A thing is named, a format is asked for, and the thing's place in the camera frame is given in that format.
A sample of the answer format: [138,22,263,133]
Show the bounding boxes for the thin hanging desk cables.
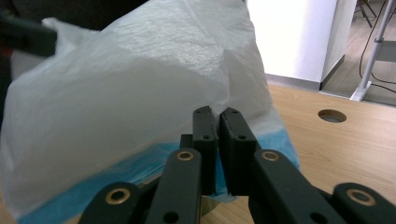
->
[359,0,396,94]

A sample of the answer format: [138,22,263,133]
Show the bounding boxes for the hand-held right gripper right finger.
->
[219,106,262,197]

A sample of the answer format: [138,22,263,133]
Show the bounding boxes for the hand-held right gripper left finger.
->
[179,105,219,196]

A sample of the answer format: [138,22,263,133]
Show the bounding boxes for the white metal frame desk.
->
[349,0,396,102]

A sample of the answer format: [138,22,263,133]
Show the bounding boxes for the white plastic bag blue edge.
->
[0,0,302,224]

